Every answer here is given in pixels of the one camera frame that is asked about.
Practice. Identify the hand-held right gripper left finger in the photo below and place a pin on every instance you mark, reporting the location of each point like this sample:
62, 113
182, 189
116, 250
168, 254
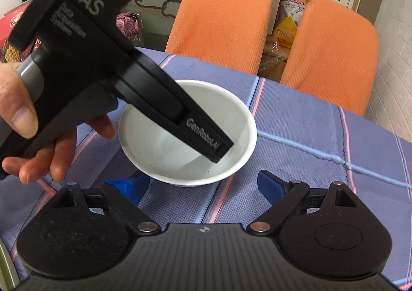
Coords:
128, 186

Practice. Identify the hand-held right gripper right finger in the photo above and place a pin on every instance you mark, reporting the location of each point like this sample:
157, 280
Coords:
272, 186

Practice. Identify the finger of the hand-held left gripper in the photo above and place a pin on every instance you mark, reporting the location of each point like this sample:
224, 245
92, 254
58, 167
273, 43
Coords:
193, 123

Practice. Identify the white bowl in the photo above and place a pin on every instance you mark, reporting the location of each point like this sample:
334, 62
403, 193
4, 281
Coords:
228, 120

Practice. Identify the person's left hand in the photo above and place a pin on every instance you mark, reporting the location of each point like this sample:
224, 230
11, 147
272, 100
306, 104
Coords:
19, 107

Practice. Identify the pink floral bag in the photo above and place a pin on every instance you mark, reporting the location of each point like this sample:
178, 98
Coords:
128, 28

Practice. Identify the blue plaid tablecloth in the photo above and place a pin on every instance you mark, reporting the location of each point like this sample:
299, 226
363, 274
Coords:
322, 149

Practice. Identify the red cracker box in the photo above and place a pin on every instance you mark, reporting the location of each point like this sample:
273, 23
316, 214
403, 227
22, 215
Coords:
6, 36

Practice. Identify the cartoon pig window sticker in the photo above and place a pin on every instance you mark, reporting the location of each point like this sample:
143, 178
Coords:
165, 5

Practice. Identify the clear plastic bag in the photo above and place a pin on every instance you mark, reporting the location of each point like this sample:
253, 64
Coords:
273, 62

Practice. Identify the orange chair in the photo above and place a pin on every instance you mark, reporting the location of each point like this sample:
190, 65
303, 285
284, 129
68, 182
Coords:
331, 59
219, 20

